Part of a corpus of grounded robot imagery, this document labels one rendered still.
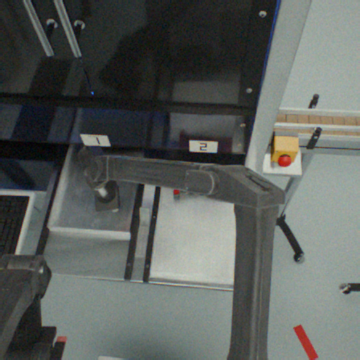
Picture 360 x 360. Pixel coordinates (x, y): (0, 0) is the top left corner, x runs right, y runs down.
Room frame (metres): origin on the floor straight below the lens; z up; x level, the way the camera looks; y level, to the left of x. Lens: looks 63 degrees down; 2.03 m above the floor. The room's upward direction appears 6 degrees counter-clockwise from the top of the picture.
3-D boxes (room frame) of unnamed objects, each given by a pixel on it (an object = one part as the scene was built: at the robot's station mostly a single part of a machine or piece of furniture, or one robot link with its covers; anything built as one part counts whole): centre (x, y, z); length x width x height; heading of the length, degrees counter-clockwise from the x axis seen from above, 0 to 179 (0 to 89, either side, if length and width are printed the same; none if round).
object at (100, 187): (0.50, 0.20, 1.14); 0.07 x 0.06 x 0.07; 18
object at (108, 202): (0.50, 0.20, 1.07); 0.10 x 0.07 x 0.07; 3
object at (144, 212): (0.43, 0.12, 0.91); 0.14 x 0.03 x 0.06; 168
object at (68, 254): (0.52, 0.10, 0.87); 0.70 x 0.48 x 0.02; 79
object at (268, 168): (0.67, -0.37, 0.87); 0.14 x 0.13 x 0.02; 169
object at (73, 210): (0.62, 0.26, 0.90); 0.34 x 0.26 x 0.04; 169
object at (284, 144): (0.63, -0.34, 0.99); 0.08 x 0.07 x 0.07; 169
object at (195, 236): (0.45, -0.06, 0.90); 0.34 x 0.26 x 0.04; 169
